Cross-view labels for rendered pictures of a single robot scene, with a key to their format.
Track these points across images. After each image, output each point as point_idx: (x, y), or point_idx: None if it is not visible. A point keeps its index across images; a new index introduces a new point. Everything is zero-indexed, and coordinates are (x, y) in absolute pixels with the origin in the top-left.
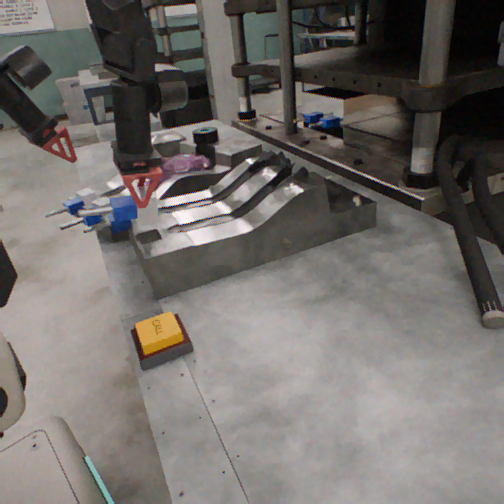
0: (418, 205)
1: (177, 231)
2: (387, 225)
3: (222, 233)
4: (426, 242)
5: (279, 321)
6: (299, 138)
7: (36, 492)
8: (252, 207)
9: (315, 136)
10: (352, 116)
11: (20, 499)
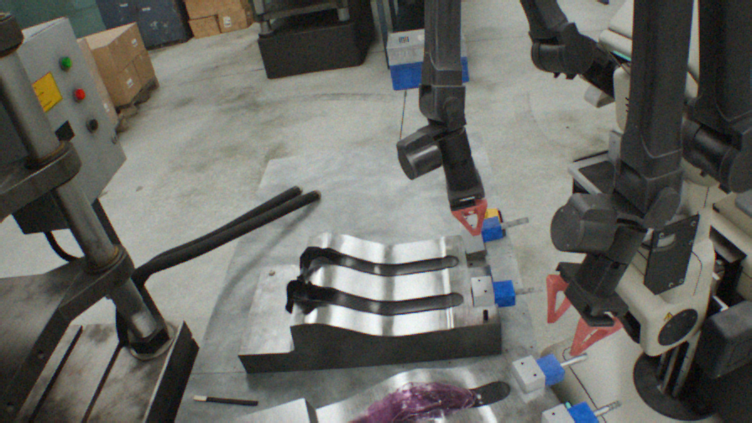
0: (186, 328)
1: (449, 261)
2: None
3: (414, 247)
4: (265, 256)
5: (410, 225)
6: None
7: (633, 422)
8: (369, 266)
9: None
10: None
11: (645, 420)
